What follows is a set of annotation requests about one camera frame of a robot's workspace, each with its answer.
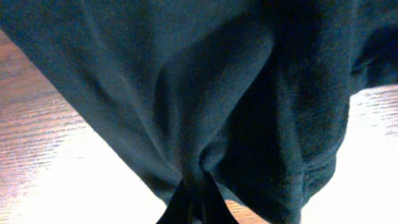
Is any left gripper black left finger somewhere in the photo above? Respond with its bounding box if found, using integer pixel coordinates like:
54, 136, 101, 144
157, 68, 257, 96
156, 180, 193, 224

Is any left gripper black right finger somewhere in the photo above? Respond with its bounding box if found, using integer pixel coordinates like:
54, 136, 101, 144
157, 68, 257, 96
201, 174, 238, 224

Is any dark green t-shirt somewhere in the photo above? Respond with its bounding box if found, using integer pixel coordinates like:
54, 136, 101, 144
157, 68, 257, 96
1, 0, 397, 223

